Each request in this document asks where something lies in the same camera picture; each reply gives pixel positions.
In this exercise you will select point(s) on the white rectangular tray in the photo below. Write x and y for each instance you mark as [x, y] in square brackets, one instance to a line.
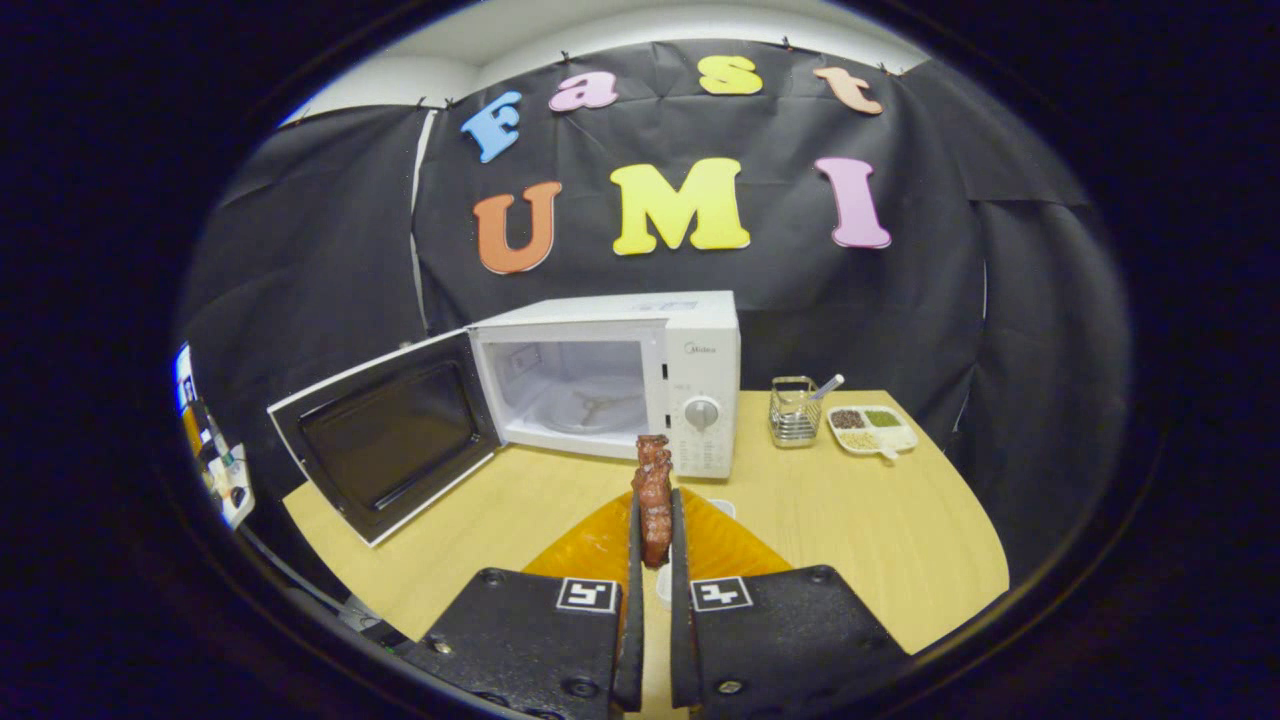
[663, 590]

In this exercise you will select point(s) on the white divided condiment dish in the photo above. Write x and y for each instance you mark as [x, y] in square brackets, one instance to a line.
[870, 432]

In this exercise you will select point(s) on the brown meat piece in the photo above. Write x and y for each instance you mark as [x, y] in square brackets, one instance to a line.
[655, 510]

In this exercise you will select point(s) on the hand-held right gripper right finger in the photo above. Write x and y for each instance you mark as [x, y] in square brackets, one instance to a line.
[682, 640]

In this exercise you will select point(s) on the white microwave oven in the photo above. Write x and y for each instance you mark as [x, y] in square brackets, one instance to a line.
[700, 340]

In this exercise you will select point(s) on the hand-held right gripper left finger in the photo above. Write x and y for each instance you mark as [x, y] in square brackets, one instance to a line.
[632, 640]

